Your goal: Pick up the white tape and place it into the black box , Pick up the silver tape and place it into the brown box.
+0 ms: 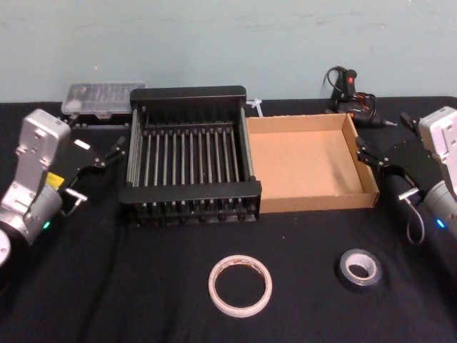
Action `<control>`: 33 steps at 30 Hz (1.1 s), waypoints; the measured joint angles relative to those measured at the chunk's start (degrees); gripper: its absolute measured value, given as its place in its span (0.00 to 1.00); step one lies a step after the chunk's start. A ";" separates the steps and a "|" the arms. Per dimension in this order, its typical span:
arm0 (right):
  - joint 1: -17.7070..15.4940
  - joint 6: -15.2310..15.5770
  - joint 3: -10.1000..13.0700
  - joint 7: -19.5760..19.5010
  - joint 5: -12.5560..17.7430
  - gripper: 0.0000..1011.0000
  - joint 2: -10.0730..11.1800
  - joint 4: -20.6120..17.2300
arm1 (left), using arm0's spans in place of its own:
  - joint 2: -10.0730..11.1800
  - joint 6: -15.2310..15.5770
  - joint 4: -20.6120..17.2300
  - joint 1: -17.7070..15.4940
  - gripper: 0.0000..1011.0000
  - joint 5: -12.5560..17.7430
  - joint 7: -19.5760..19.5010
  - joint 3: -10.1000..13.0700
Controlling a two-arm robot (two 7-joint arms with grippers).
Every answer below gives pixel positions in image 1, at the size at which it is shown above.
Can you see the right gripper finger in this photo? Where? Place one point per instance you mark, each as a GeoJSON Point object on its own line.
{"type": "Point", "coordinates": [371, 157]}
{"type": "Point", "coordinates": [410, 123]}

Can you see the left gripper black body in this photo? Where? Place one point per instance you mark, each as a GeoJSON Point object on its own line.
{"type": "Point", "coordinates": [82, 157]}

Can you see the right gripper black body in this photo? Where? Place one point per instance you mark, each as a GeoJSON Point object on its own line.
{"type": "Point", "coordinates": [410, 153]}

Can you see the white tape roll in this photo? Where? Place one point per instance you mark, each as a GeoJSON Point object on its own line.
{"type": "Point", "coordinates": [240, 311]}

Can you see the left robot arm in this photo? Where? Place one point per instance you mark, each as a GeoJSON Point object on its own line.
{"type": "Point", "coordinates": [39, 139]}

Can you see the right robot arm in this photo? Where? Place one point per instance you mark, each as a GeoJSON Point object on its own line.
{"type": "Point", "coordinates": [442, 135]}

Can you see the clear plastic case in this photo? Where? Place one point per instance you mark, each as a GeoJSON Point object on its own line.
{"type": "Point", "coordinates": [103, 96]}

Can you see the shallow brown cardboard tray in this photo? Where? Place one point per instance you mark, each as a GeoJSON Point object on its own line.
{"type": "Point", "coordinates": [300, 168]}

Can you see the black rack with steel bars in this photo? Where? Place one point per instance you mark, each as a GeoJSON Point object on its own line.
{"type": "Point", "coordinates": [189, 194]}

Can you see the small white three-armed plastic piece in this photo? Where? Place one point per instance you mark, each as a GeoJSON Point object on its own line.
{"type": "Point", "coordinates": [257, 107]}

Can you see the black table cloth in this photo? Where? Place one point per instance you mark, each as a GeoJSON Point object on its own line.
{"type": "Point", "coordinates": [143, 286]}

